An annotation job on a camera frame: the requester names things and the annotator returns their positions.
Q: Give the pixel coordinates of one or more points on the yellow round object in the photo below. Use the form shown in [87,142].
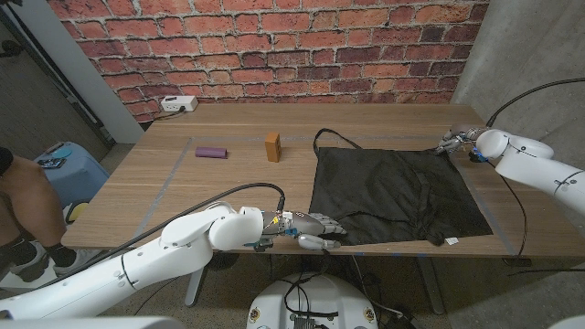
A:
[78,210]

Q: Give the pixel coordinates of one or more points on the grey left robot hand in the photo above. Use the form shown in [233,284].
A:
[306,224]

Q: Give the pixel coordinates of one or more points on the person bare leg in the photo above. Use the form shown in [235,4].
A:
[32,196]

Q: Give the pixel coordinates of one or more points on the grey metal table leg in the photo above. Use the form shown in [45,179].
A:
[194,288]
[432,288]

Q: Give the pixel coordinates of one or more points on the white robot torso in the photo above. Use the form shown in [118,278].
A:
[347,297]

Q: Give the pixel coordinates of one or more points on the white power strip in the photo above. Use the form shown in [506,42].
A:
[178,103]

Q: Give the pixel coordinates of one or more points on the brick wall print backdrop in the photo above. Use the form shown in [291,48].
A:
[274,45]

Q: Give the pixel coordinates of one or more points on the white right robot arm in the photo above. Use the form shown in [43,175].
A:
[535,164]

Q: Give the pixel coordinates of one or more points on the purple cylinder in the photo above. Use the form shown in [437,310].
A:
[211,152]

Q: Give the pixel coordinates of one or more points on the dark grey sneaker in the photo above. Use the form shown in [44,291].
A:
[75,262]
[29,267]

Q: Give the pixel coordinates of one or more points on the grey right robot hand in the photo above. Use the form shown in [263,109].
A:
[461,134]

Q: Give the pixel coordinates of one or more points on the blue plastic stool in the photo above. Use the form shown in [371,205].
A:
[73,183]

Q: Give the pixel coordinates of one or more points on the black apron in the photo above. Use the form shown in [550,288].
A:
[388,192]

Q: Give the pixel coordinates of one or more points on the black phone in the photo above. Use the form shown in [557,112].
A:
[51,162]

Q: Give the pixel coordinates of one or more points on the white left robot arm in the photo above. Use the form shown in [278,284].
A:
[160,260]

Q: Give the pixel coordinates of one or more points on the orange wooden block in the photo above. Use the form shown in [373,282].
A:
[273,147]

